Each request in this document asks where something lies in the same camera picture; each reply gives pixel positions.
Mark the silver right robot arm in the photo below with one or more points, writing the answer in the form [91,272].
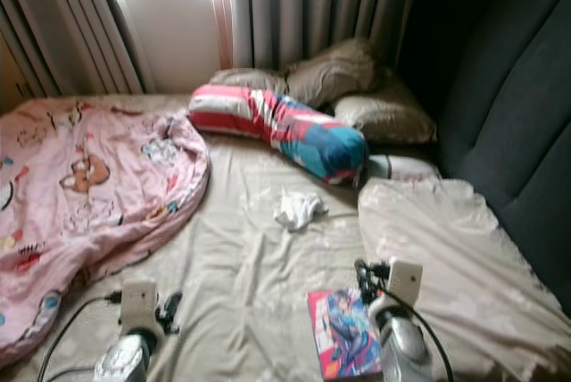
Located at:
[403,346]

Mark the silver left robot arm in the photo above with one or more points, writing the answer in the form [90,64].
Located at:
[129,360]

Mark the anime cover book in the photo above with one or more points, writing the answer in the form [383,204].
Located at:
[343,337]

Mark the beige leaf-print bed sheet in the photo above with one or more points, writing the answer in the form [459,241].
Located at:
[250,284]

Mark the white crumpled cloth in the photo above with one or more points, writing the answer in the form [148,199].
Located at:
[299,211]

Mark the white pillow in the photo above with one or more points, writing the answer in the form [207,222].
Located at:
[410,166]

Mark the pink cartoon-print quilt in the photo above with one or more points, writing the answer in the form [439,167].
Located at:
[89,199]

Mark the red white blue bolster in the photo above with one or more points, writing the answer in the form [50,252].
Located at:
[281,130]

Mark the dark padded headboard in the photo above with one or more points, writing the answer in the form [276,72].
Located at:
[500,87]

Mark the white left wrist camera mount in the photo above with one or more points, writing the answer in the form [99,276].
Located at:
[139,306]

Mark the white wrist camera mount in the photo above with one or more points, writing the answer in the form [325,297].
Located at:
[139,306]
[405,279]

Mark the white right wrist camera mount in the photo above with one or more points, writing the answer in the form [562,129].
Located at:
[405,279]

